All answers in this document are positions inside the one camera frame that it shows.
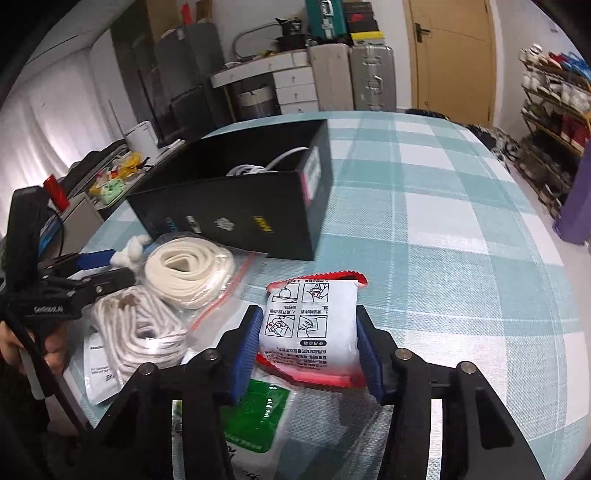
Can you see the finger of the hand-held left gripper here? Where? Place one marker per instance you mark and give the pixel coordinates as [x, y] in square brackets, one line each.
[94, 261]
[108, 282]

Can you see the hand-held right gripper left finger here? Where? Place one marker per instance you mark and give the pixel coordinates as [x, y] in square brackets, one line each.
[242, 357]

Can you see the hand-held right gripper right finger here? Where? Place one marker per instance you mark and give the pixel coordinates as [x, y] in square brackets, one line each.
[370, 364]

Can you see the white cotton balls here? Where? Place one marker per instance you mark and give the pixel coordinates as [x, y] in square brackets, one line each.
[124, 254]

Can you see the clear bag with beige contents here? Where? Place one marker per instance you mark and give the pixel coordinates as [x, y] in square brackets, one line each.
[161, 277]

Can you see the green and white packet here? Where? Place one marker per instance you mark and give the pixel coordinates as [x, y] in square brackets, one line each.
[258, 415]

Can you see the clear zip bag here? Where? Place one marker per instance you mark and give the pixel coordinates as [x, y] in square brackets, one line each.
[226, 295]

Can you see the white packet with red edge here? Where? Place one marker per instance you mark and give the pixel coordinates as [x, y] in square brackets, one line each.
[309, 323]

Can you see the white grey medicine packet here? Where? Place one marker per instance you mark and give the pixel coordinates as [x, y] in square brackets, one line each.
[99, 378]

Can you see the black cardboard box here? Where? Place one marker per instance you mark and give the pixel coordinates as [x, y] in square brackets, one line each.
[207, 217]

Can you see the person's left hand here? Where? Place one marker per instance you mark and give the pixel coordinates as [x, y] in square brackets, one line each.
[56, 355]

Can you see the grey side cabinet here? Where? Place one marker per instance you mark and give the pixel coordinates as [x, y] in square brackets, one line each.
[81, 221]

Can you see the green toy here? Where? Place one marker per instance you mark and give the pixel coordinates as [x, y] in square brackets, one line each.
[114, 190]

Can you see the yellow plastic bag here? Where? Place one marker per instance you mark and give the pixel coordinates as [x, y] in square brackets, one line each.
[127, 164]

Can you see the white curtain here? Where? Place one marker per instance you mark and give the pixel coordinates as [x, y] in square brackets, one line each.
[55, 138]

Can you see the white appliance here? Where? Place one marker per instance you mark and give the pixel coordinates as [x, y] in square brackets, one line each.
[141, 141]

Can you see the teal checked tablecloth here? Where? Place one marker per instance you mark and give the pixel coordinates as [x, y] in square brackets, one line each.
[438, 230]

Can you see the grey refrigerator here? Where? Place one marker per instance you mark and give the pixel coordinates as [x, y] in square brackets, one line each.
[194, 78]

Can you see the woven laundry basket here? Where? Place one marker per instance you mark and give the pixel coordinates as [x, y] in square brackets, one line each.
[256, 104]

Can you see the flat cardboard sheet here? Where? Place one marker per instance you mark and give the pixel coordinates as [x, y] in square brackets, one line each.
[161, 16]

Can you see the pile of shoes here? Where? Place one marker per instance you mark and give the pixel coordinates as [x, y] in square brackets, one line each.
[501, 145]

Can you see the purple bag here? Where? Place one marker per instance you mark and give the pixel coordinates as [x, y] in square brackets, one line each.
[577, 203]

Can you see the white drawer dresser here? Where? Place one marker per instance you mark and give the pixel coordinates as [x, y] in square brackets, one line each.
[293, 87]

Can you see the oval mirror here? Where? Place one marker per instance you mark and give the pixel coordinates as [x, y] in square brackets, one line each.
[240, 39]

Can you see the brown cardboard box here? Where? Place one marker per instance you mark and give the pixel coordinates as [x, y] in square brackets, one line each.
[203, 9]

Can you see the silver suitcase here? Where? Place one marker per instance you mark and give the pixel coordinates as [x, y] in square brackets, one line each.
[371, 78]

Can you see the beige suitcase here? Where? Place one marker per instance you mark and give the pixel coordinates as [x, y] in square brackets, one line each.
[330, 78]

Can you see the black paper bag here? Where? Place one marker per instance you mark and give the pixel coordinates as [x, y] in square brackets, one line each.
[291, 32]

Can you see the wooden door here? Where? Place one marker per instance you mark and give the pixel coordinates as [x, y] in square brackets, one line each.
[452, 69]

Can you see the wooden shoe rack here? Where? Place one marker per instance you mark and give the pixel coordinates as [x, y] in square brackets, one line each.
[554, 115]

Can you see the black yellow shoebox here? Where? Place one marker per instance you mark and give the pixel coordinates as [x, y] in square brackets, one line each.
[365, 38]

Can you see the teal suitcase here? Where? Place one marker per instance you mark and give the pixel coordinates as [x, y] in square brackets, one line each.
[323, 18]

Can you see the black red logo shoebox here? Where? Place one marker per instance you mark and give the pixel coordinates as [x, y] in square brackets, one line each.
[359, 11]

